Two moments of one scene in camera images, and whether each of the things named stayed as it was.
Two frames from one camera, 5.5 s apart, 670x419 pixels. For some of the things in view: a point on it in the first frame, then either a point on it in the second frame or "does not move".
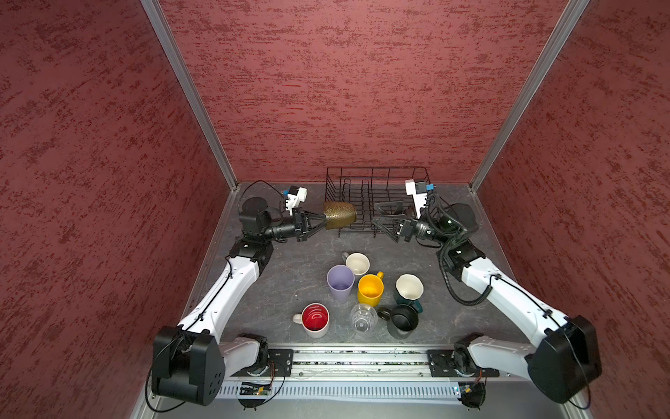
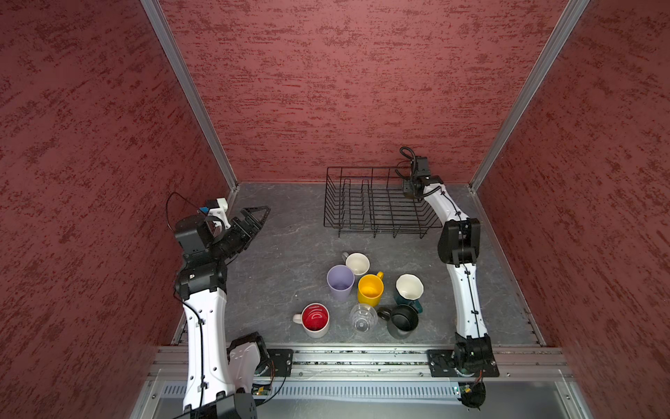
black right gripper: (406, 228) → (407, 185)
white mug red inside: (315, 319) does not move
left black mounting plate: (279, 362) does not move
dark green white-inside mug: (409, 288) does not move
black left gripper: (302, 233) → (249, 234)
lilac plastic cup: (340, 279) does not move
